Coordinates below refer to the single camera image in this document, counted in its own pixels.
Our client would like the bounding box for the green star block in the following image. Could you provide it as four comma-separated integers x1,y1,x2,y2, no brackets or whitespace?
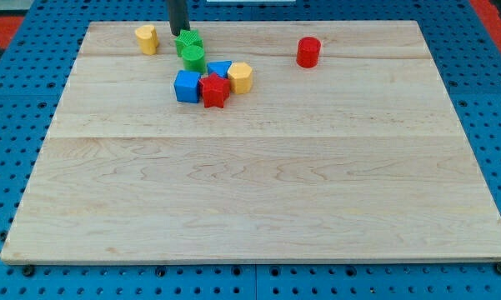
174,29,203,57

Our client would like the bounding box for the red star block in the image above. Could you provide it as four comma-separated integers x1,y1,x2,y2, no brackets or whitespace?
199,72,230,108

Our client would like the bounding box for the yellow hexagon block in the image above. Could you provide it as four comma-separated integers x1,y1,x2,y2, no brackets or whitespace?
228,62,253,94

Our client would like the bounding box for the blue triangle block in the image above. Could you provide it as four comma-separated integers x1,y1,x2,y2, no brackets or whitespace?
207,60,233,78

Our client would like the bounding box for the blue cube block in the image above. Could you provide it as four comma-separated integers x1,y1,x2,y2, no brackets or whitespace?
173,70,201,103

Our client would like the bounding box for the wooden board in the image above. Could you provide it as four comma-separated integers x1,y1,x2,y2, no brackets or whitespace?
0,21,501,265

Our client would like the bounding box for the green cylinder block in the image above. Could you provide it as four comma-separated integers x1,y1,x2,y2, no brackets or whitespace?
181,45,207,74

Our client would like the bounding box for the red cylinder block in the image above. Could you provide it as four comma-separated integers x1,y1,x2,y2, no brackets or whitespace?
296,37,321,68

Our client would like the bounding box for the yellow heart block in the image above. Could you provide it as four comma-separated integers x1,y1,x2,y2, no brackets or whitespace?
134,24,159,55

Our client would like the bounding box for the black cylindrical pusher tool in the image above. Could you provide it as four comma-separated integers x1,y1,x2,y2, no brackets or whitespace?
167,0,190,37

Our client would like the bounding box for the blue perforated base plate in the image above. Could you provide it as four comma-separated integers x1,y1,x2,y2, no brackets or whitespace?
0,1,501,299

